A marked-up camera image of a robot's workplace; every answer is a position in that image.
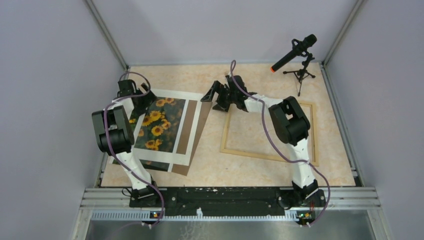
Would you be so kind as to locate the sunflower photo print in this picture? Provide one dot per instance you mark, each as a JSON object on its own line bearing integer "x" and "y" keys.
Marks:
{"x": 156, "y": 132}

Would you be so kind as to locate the light wooden picture frame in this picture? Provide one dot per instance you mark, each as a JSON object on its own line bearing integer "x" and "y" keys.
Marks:
{"x": 244, "y": 135}

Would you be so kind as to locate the white mat board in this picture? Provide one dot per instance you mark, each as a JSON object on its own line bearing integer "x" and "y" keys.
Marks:
{"x": 190, "y": 118}

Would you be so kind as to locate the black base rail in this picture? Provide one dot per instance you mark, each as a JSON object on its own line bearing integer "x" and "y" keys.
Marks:
{"x": 226, "y": 201}

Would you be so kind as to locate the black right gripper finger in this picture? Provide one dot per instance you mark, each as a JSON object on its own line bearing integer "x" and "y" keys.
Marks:
{"x": 215, "y": 88}
{"x": 222, "y": 105}

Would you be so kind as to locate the brown cardboard backing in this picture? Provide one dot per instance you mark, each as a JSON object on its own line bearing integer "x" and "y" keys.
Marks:
{"x": 204, "y": 113}

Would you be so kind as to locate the black microphone tripod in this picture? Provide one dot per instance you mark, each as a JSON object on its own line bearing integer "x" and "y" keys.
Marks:
{"x": 302, "y": 73}

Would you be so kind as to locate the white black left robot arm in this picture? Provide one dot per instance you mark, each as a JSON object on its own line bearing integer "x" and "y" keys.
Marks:
{"x": 115, "y": 137}

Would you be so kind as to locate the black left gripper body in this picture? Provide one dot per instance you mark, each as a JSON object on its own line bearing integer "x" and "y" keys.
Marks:
{"x": 140, "y": 105}

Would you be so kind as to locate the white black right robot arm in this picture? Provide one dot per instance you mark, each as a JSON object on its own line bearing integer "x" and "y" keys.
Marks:
{"x": 290, "y": 125}

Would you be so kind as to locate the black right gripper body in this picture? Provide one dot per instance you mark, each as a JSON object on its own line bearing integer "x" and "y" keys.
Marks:
{"x": 232, "y": 96}

